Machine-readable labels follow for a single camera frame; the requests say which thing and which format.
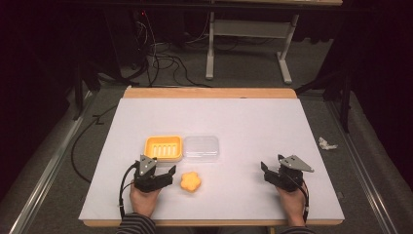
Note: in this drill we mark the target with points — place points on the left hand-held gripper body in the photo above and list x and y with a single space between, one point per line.
147 180

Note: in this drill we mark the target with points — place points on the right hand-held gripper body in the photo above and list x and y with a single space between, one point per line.
289 175

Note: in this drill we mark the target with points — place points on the orange flower-shaped soap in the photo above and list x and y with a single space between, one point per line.
190 181

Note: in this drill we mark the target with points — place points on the yellow soap box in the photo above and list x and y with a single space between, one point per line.
163 148

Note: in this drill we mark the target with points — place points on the clear plastic container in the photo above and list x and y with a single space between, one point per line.
201 148

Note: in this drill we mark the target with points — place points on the person's left hand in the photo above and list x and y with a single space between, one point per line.
144 201

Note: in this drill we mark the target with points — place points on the person's right hand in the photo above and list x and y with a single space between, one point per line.
292 204

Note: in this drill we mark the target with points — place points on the crumpled white paper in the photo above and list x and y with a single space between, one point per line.
326 144

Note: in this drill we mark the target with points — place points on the white table sheet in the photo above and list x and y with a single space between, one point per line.
227 123

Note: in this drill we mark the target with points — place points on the black metal stand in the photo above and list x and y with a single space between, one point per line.
341 94
81 84

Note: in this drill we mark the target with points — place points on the metal floor rail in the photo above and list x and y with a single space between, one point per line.
357 156
48 162

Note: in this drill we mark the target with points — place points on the white metal desk frame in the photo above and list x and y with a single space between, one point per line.
250 29

